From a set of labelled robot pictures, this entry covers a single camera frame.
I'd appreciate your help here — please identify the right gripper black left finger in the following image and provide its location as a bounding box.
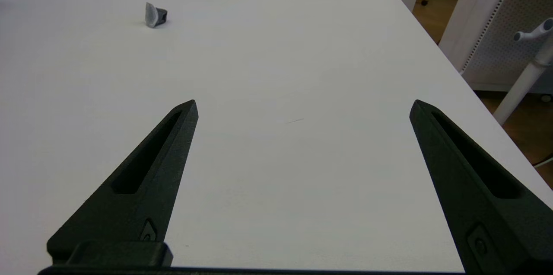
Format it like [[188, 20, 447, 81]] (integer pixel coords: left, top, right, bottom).
[[47, 100, 199, 265]]

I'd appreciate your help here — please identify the white perforated pegboard panel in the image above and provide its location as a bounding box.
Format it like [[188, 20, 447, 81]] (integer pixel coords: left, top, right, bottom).
[[439, 0, 553, 94]]

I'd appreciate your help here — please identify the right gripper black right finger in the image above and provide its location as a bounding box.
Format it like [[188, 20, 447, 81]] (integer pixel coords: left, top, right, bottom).
[[409, 99, 553, 275]]

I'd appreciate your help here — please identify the white side table leg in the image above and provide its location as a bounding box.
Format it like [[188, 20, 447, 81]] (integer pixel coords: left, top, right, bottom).
[[493, 37, 553, 126]]

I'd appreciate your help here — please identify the grey coffee capsule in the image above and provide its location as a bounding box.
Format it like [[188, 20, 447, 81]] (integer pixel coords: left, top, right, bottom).
[[145, 2, 168, 29]]

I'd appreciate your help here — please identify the white grey crank handle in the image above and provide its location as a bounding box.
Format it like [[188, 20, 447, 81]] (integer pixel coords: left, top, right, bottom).
[[513, 18, 553, 43]]

